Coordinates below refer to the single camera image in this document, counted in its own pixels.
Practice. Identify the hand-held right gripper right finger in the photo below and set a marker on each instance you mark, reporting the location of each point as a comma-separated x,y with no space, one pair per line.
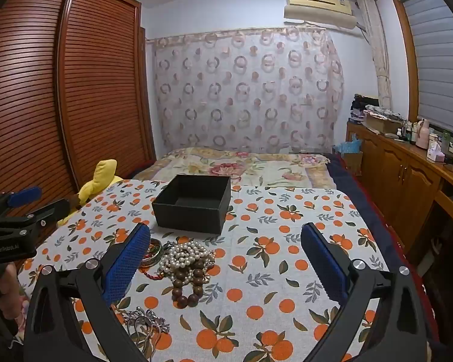
324,264

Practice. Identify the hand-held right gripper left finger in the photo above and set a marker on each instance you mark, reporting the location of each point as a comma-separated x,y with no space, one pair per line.
126,264

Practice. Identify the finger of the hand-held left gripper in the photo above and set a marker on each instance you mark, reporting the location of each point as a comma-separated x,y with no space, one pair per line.
24,195
49,213

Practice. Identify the silver bangle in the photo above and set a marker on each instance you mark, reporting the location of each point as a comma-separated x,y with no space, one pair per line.
148,260

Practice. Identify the silver hair ornament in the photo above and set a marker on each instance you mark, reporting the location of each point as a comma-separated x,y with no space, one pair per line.
151,320

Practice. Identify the black box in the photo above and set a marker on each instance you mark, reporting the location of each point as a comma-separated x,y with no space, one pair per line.
188,217

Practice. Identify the person's left hand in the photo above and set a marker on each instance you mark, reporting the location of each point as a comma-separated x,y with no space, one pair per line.
6,282

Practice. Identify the yellow plush toy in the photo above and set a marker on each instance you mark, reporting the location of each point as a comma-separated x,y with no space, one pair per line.
102,175

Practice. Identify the orange fruit print tablecloth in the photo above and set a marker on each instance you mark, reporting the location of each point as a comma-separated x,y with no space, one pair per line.
287,203

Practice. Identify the navy bed sheet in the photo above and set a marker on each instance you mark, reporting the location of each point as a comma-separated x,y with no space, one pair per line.
362,203

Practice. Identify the small cardboard box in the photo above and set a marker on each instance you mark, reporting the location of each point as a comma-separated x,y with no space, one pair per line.
353,163

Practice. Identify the brown louvered wardrobe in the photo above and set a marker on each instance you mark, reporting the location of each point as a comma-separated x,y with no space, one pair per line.
41,83

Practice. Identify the wooden sideboard cabinet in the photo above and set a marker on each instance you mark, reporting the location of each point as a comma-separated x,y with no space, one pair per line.
392,166

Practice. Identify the blue plastic bag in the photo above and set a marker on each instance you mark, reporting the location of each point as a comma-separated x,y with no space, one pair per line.
349,146

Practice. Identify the patterned pillow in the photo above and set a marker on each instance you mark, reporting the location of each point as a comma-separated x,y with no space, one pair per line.
249,166

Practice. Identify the brown cardboard box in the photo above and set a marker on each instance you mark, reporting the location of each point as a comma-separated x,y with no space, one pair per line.
381,125

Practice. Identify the pink tissue box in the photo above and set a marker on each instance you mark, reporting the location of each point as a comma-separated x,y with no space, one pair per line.
436,154

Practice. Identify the pink kettle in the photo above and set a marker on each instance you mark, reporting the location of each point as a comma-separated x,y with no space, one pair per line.
422,137

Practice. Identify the pile of folded clothes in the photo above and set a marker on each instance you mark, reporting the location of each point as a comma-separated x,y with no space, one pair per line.
362,107

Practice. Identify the green bottle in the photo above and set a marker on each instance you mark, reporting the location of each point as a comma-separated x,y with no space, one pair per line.
446,143

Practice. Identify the beige window curtain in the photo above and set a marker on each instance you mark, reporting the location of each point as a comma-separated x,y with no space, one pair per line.
377,64

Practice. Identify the grey window blind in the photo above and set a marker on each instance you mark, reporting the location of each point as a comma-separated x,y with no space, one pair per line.
441,64

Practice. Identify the beige air conditioner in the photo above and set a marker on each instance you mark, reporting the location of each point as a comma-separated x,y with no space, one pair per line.
317,2

